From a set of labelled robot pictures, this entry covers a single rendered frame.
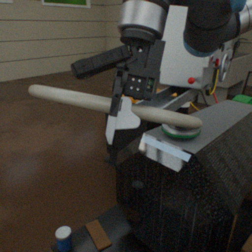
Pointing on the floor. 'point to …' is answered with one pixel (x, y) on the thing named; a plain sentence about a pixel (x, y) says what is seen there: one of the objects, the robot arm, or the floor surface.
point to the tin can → (64, 238)
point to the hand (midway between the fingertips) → (108, 135)
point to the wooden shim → (98, 235)
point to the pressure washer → (243, 95)
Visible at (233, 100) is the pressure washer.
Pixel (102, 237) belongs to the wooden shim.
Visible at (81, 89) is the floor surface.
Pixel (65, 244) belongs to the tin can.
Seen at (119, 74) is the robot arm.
